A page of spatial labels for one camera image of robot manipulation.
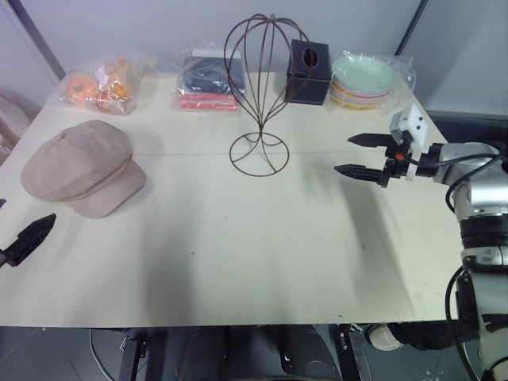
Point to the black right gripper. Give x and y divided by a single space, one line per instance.
401 166

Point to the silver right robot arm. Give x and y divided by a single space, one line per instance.
476 190

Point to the bagged stack of pastel plates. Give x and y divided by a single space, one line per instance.
359 75

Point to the beige newsboy cap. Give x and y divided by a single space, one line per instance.
79 158

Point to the black tissue box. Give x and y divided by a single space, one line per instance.
307 85

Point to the black metal table leg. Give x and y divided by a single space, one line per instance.
135 353
351 353

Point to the bag of orange toys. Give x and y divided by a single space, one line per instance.
109 85

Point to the bag of black red items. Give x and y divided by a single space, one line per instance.
206 79

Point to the bystander's beige shoe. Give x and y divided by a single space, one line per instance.
384 337

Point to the bystander's dark trouser leg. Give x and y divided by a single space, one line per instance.
428 337

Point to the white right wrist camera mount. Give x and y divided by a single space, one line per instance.
414 123

